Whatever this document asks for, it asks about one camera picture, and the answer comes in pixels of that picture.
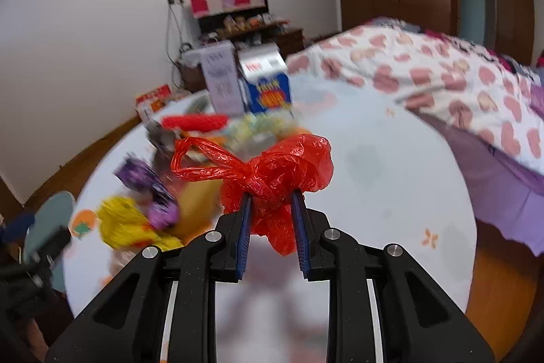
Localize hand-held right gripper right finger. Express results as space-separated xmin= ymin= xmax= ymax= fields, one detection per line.
xmin=291 ymin=191 xmax=496 ymax=363

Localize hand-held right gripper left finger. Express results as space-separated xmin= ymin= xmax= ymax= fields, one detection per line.
xmin=45 ymin=193 xmax=252 ymax=363

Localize white bag with orange print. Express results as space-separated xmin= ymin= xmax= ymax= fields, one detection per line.
xmin=67 ymin=208 xmax=128 ymax=292

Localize orange snack wrapper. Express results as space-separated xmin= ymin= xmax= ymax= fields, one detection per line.
xmin=169 ymin=179 xmax=222 ymax=241

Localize red plastic bag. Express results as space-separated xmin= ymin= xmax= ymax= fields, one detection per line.
xmin=171 ymin=134 xmax=333 ymax=257

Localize red foam mesh sleeve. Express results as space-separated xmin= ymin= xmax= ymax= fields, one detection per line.
xmin=160 ymin=113 xmax=231 ymax=133

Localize grey round object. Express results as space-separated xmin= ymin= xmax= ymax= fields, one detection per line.
xmin=22 ymin=191 xmax=76 ymax=291

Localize yellow wrapper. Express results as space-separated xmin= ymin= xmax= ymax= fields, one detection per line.
xmin=97 ymin=196 xmax=184 ymax=251

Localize crumpled clear plastic bag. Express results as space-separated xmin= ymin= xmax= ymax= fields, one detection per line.
xmin=224 ymin=113 xmax=307 ymax=154

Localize purple wrapper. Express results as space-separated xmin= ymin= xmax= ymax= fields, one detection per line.
xmin=114 ymin=158 xmax=180 ymax=230

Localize blue and white milk carton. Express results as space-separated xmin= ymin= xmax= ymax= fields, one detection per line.
xmin=237 ymin=45 xmax=294 ymax=115

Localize grey and white milk carton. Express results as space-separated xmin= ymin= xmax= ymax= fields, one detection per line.
xmin=203 ymin=40 xmax=246 ymax=115

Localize red and white box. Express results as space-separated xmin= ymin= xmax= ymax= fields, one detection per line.
xmin=135 ymin=85 xmax=171 ymax=114

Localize dark wooden cabinet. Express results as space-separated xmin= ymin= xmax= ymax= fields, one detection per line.
xmin=175 ymin=20 xmax=305 ymax=92

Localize purple bed sheet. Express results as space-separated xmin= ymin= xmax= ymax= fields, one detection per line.
xmin=419 ymin=82 xmax=544 ymax=256

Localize heart print quilt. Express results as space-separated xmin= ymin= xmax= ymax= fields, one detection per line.
xmin=287 ymin=17 xmax=544 ymax=167

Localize hanging cables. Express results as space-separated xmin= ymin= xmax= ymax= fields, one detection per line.
xmin=167 ymin=0 xmax=190 ymax=92

